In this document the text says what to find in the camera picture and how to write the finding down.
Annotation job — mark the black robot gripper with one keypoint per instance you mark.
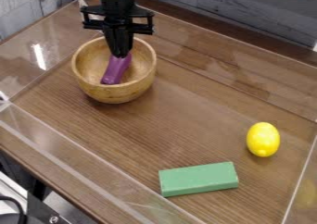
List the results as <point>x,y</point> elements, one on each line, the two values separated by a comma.
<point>135,21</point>

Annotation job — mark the brown wooden bowl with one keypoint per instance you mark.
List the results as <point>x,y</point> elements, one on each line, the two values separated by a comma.
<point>89,63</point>

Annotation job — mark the purple toy eggplant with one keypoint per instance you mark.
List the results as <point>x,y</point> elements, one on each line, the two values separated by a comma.
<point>117,65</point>

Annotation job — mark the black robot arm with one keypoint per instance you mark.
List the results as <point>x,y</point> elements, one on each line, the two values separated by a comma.
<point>116,7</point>

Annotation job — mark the yellow toy lemon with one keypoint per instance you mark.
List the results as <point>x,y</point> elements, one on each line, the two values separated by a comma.
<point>262,139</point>

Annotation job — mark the green rectangular block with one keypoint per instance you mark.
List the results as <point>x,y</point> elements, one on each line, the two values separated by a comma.
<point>198,179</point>

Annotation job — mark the clear acrylic corner bracket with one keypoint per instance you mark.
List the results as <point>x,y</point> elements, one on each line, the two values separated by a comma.
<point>86,17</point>

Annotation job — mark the clear acrylic tray wall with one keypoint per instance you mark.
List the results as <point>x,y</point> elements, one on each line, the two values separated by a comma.
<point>85,179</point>

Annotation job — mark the black metal bracket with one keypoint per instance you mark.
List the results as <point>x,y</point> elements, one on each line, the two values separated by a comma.
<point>38,213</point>

